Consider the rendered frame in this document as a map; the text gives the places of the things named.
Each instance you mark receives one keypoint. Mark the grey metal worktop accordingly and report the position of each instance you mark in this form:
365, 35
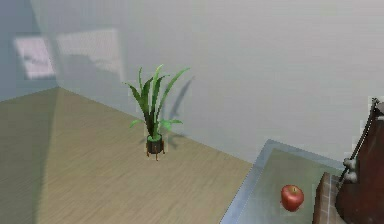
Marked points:
263, 186

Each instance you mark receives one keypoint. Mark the brown tiled block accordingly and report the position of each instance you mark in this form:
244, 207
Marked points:
325, 203

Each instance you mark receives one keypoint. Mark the red apple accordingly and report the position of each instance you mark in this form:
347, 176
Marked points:
292, 197

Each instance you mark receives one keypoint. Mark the green house plant black pot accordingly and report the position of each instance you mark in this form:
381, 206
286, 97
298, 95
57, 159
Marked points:
151, 110

